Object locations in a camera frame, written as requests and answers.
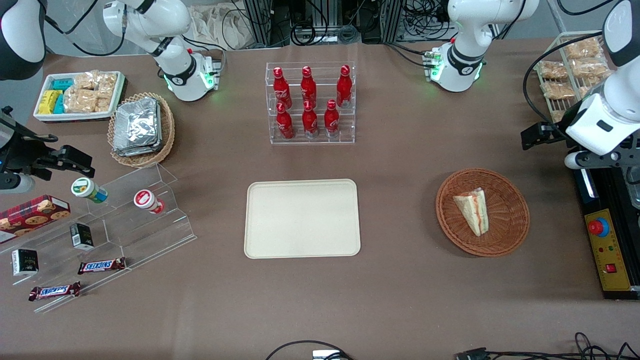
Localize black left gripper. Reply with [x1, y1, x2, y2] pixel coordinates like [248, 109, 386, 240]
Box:
[520, 122, 589, 155]

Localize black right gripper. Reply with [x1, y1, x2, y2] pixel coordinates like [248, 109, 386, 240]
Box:
[0, 130, 96, 181]

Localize triangular sandwich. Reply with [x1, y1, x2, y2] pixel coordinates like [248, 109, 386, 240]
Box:
[453, 187, 489, 237]

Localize white rectangular snack tray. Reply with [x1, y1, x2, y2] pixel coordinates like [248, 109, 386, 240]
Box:
[33, 71, 126, 123]

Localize brown wicker basket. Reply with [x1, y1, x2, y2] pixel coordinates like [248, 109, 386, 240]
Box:
[435, 168, 531, 258]

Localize light wicker basket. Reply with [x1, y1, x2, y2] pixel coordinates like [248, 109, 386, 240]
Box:
[107, 92, 176, 168]

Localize beige plastic tray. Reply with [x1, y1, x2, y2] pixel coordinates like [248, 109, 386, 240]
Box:
[243, 178, 362, 260]

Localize green lid yogurt cup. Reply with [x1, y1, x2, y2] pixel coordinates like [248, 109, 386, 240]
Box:
[70, 177, 109, 204]

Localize clear bag of beige pastry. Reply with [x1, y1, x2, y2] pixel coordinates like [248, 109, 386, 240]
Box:
[571, 57, 614, 78]
[537, 60, 569, 81]
[541, 81, 576, 101]
[564, 37, 603, 61]
[577, 76, 612, 97]

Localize red tartan cookie box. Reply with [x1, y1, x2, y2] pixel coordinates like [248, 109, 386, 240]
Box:
[0, 194, 71, 245]

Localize yellow snack packet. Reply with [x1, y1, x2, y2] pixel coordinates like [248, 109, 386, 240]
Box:
[38, 90, 63, 115]

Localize small black carton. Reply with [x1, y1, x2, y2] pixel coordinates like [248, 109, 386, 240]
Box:
[69, 222, 95, 251]
[11, 248, 39, 277]

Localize silver foil pouch stack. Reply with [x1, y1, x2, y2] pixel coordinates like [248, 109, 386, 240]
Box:
[113, 97, 163, 157]

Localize red lid yogurt cup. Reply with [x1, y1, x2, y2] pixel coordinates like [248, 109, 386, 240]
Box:
[133, 189, 166, 215]

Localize red emergency stop button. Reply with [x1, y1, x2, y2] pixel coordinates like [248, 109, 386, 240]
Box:
[588, 217, 611, 238]

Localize Snickers chocolate bar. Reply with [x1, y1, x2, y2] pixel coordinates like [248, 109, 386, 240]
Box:
[28, 281, 82, 302]
[77, 257, 127, 275]

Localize clear acrylic stepped display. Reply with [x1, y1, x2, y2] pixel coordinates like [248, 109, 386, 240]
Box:
[0, 162, 197, 315]

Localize black and yellow control box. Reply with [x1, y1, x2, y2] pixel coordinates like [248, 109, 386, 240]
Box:
[572, 167, 640, 301]

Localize red cola bottle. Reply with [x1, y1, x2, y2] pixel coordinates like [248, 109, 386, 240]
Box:
[272, 66, 292, 108]
[302, 100, 319, 139]
[276, 102, 295, 140]
[300, 65, 318, 103]
[324, 99, 340, 138]
[336, 64, 353, 108]

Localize beige crumpled cloth bag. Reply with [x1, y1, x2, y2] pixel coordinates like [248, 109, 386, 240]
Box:
[187, 2, 253, 51]

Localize clear acrylic bottle rack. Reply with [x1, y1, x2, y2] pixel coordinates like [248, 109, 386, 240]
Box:
[265, 61, 357, 146]

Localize white wire rack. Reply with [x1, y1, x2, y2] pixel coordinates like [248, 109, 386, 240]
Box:
[533, 31, 619, 126]

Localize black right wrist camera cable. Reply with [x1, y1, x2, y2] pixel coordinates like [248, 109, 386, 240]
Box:
[0, 120, 59, 143]

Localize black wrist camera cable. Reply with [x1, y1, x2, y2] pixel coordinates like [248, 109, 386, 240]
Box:
[522, 29, 609, 131]
[0, 120, 59, 143]

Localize black left wrist camera cable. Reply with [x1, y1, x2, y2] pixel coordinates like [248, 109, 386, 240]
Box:
[522, 29, 609, 131]

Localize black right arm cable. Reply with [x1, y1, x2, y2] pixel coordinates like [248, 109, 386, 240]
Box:
[44, 0, 127, 57]

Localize black tangled cables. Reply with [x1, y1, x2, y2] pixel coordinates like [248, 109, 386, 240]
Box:
[455, 332, 640, 360]

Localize aluminium frame with equipment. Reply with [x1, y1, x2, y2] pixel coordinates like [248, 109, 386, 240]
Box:
[240, 0, 453, 47]

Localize black looped cable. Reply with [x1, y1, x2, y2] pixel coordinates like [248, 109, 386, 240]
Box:
[265, 340, 353, 360]

